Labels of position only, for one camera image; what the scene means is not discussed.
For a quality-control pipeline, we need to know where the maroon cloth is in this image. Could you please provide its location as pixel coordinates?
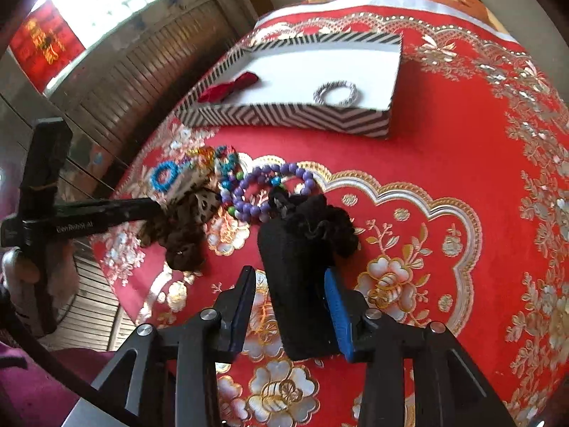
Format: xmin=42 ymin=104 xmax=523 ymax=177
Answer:
xmin=0 ymin=342 xmax=116 ymax=427

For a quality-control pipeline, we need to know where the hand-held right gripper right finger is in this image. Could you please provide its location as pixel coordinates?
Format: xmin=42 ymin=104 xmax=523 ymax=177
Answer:
xmin=324 ymin=268 xmax=519 ymax=427

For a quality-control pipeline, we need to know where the red floral tablecloth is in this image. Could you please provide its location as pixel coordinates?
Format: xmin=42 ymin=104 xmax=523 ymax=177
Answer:
xmin=89 ymin=0 xmax=569 ymax=427

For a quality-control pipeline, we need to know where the black scrunchie hair accessory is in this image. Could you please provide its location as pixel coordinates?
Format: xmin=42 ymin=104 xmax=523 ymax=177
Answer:
xmin=258 ymin=187 xmax=360 ymax=361

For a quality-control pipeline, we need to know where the turquoise flower bead bracelet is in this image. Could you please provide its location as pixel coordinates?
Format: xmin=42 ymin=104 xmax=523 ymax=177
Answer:
xmin=216 ymin=144 xmax=241 ymax=175

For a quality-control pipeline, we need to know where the silver woven bracelet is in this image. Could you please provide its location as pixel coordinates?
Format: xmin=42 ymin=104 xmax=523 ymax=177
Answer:
xmin=313 ymin=81 xmax=359 ymax=108

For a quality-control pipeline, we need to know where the person's left hand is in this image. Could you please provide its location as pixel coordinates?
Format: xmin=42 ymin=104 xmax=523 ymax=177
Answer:
xmin=0 ymin=249 xmax=45 ymax=286

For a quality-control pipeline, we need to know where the brown leopard print scrunchie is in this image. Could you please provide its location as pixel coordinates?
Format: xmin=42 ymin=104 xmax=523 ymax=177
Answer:
xmin=140 ymin=173 xmax=223 ymax=272

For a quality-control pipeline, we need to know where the red window poster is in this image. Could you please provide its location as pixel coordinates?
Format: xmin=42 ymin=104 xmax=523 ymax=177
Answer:
xmin=9 ymin=0 xmax=85 ymax=94

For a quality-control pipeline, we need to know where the rainbow crystal bead bracelet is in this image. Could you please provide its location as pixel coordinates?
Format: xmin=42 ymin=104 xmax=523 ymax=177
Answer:
xmin=184 ymin=144 xmax=218 ymax=172

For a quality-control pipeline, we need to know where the red satin bow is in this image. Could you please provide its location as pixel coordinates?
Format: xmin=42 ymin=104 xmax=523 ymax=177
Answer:
xmin=197 ymin=72 xmax=259 ymax=104

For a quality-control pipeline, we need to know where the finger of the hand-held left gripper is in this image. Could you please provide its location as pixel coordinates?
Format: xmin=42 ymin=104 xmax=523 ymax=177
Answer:
xmin=104 ymin=197 xmax=166 ymax=228

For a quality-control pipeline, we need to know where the striped jewelry box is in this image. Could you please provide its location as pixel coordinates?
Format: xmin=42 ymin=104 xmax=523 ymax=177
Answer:
xmin=175 ymin=31 xmax=403 ymax=139

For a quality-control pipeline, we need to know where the mixed colour bead bracelet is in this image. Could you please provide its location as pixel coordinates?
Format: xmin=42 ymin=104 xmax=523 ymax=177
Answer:
xmin=218 ymin=167 xmax=250 ymax=218

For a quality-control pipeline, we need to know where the blue bead bracelet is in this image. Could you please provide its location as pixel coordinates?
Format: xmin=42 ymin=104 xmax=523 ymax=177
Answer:
xmin=150 ymin=161 xmax=179 ymax=193

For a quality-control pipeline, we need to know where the wooden slatted door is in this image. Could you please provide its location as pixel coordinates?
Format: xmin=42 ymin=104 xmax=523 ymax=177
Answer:
xmin=44 ymin=0 xmax=250 ymax=179

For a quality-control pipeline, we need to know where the purple bead bracelet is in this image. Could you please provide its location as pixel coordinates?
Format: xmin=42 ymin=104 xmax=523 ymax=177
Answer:
xmin=232 ymin=163 xmax=317 ymax=223

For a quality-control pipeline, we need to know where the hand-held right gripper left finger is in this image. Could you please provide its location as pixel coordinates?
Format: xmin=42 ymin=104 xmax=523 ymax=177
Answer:
xmin=89 ymin=265 xmax=257 ymax=427

